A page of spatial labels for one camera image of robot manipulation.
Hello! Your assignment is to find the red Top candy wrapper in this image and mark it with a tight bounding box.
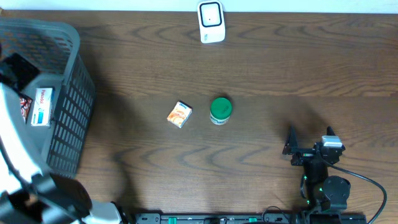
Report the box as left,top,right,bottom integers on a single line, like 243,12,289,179
20,96,32,123

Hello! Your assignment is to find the white Panadol box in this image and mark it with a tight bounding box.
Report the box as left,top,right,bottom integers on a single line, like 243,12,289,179
30,88,55,126

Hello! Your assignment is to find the green lid jar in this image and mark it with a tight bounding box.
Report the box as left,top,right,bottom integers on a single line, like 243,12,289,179
210,97,233,125

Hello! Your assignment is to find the orange tissue pack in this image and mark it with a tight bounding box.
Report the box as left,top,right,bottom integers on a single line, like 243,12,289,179
167,101,193,128

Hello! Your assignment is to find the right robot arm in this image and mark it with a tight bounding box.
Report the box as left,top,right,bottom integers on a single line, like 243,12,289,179
282,126,351,223

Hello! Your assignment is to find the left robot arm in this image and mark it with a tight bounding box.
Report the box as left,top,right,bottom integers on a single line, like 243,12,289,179
1,54,123,223

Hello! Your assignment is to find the grey plastic basket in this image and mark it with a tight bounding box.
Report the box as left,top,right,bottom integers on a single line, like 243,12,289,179
1,18,96,178

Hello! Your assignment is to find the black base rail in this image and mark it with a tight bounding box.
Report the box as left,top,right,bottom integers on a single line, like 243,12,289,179
124,212,367,224

